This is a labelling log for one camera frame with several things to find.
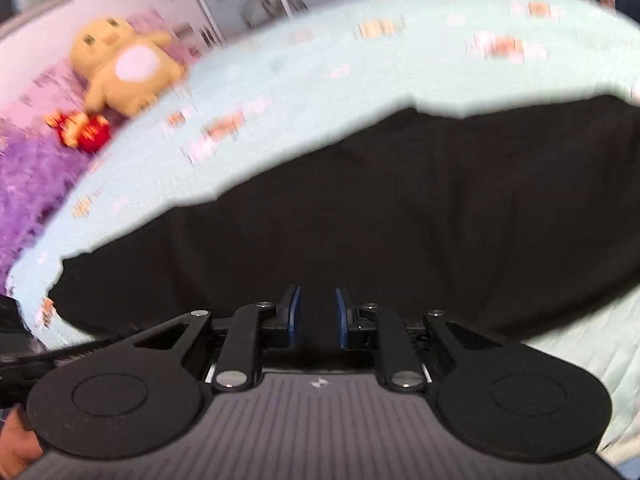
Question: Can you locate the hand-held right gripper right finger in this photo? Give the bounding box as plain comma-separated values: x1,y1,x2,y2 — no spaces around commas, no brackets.
334,287,506,393

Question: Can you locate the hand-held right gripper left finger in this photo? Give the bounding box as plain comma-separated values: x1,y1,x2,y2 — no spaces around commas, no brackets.
132,285,303,393

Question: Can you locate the black long-sleeved shirt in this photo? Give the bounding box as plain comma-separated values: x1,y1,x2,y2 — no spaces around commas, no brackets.
47,92,640,356

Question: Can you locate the person's left hand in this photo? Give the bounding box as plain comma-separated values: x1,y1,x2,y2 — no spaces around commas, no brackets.
0,407,43,478

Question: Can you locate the red plush toy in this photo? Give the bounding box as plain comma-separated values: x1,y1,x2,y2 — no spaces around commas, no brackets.
45,110,112,155

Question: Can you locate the bee print quilted bedspread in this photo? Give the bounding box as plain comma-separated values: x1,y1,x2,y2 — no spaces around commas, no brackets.
7,0,640,461

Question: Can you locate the pink floral pillow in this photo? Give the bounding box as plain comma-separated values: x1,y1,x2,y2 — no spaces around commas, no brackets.
0,7,211,161

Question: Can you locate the yellow plush toy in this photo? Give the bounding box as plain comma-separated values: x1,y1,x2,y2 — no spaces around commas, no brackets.
70,16,188,117

